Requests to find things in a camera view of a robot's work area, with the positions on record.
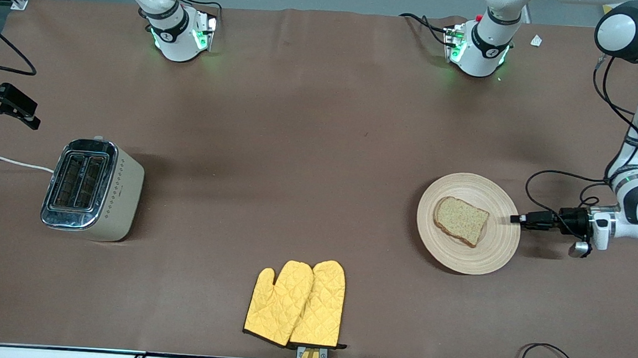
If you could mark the beige chrome two-slot toaster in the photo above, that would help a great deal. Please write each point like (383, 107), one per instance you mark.
(108, 196)

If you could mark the round wooden plate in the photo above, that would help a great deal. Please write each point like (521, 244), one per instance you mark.
(466, 260)

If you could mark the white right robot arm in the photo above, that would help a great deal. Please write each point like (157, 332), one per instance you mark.
(175, 37)

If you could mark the yellow quilted oven mitt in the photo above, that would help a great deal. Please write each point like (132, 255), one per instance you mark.
(278, 304)
(325, 306)

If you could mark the small metal bracket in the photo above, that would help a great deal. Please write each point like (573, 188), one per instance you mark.
(323, 355)

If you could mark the white paper scrap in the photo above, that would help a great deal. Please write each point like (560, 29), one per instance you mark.
(536, 40)

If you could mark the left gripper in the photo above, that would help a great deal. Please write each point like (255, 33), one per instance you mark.
(573, 220)

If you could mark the brown table cloth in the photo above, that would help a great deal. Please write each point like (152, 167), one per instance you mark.
(352, 175)

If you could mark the brown toast slice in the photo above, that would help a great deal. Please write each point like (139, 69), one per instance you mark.
(460, 221)

